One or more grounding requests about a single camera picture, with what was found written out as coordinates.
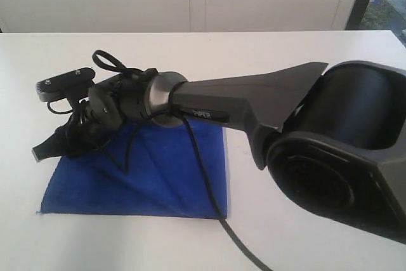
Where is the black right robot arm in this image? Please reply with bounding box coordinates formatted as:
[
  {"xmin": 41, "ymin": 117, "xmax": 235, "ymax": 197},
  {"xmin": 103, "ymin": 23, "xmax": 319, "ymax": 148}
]
[{"xmin": 32, "ymin": 61, "xmax": 405, "ymax": 243}]

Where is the blue towel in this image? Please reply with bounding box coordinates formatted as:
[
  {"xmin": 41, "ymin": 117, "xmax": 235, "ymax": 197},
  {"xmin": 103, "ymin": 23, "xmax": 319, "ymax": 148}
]
[{"xmin": 40, "ymin": 121, "xmax": 228, "ymax": 219}]

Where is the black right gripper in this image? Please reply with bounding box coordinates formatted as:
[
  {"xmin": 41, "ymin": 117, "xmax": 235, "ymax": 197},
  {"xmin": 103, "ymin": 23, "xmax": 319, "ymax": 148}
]
[{"xmin": 32, "ymin": 79, "xmax": 122, "ymax": 162}]

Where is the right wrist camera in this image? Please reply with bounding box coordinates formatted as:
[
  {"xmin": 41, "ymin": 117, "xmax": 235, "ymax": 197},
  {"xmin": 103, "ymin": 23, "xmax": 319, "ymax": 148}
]
[{"xmin": 36, "ymin": 67, "xmax": 95, "ymax": 103}]

